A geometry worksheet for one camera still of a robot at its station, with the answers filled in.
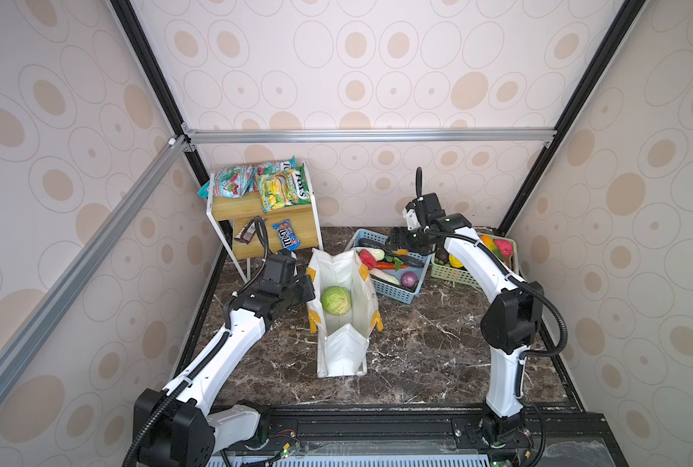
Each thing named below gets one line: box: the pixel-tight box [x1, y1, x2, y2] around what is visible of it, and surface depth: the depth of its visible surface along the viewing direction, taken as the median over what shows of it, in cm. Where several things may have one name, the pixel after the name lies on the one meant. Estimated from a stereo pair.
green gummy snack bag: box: [197, 165, 259, 199], surface depth 84 cm
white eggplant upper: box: [365, 247, 385, 262], surface depth 105 cm
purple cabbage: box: [401, 271, 418, 289], surface depth 102 cm
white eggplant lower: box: [369, 268, 402, 287], surface depth 102 cm
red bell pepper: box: [359, 249, 378, 270], surface depth 102 cm
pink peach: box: [494, 238, 513, 258], surface depth 106 cm
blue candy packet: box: [272, 218, 302, 252], surface depth 96 cm
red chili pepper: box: [374, 261, 410, 270], surface depth 106 cm
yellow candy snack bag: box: [259, 173, 289, 214], surface depth 81 cm
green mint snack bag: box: [278, 155, 312, 207], surface depth 83 cm
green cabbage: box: [321, 285, 352, 317], surface depth 92 cm
